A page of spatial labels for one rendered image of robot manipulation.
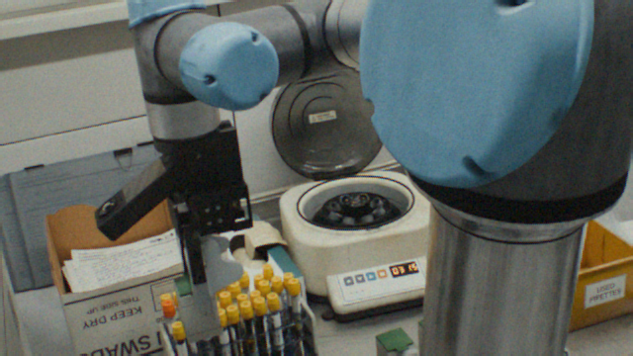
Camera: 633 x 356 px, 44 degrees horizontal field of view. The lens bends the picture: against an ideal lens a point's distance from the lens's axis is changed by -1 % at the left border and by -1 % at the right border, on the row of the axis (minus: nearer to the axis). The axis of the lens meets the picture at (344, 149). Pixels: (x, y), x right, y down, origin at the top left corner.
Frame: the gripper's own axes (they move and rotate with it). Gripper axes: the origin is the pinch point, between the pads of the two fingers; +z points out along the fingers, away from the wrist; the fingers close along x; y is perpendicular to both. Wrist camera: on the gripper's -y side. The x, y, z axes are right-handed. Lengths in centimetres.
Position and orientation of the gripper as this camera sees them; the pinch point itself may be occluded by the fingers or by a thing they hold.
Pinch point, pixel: (195, 295)
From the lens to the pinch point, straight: 92.8
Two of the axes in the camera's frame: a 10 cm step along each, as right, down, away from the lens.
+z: 0.8, 9.2, 3.9
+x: -3.7, -3.4, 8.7
